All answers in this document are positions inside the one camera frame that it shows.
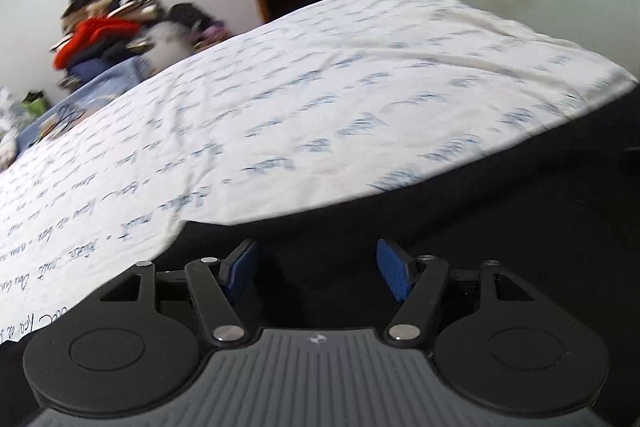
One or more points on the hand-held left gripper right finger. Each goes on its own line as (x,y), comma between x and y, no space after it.
(394,271)

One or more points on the black pants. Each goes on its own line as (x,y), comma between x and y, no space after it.
(325,227)

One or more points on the black bag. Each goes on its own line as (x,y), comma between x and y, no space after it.
(187,14)

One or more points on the pile of folded clothes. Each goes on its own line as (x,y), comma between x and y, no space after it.
(100,32)

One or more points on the green plastic stool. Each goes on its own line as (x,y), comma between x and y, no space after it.
(33,103)

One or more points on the purple cloth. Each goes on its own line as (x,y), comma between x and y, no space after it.
(216,35)

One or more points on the grey cloth bundle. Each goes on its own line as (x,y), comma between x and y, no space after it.
(167,39)

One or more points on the light blue pillow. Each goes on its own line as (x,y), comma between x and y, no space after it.
(115,77)

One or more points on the white printed bed sheet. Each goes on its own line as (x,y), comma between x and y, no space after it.
(300,107)

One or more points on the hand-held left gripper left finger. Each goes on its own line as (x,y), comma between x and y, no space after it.
(244,268)

